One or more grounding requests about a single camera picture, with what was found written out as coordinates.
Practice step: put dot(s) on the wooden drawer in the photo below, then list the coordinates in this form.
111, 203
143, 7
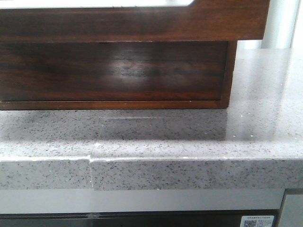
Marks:
118, 71
202, 20

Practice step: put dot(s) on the dark wooden drawer cabinet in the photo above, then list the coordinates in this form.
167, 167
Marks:
229, 71

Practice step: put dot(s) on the black under-counter appliance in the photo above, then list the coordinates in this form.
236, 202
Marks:
213, 218

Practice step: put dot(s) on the white QR code sticker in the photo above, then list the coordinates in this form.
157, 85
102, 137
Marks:
257, 221

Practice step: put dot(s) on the grey cabinet door panel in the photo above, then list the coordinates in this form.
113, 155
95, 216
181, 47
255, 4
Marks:
292, 209

